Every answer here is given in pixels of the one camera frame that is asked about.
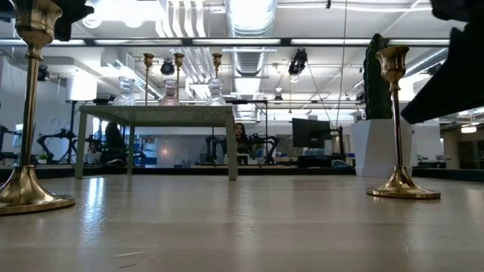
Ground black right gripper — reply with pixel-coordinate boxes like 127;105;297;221
401;0;484;125

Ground gold candlestick holder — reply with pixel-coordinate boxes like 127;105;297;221
172;52;185;103
0;0;76;217
142;52;155;107
211;52;224;80
365;45;442;200

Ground clear glass candle holder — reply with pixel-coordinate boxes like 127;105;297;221
204;78;228;107
111;76;137;107

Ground pink glass candle holder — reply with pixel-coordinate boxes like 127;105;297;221
157;79;183;107

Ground green cactus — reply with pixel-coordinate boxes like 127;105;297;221
361;32;395;121

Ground white plant pot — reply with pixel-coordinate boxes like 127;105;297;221
349;118;419;178

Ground green perforated metal shelf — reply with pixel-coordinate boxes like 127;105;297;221
73;104;239;181

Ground person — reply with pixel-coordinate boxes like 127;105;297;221
101;121;129;166
83;141;102;165
233;122;251;165

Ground black background monitor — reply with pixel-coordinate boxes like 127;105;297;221
290;117;333;150

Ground black overhead camera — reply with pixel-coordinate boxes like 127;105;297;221
287;48;309;76

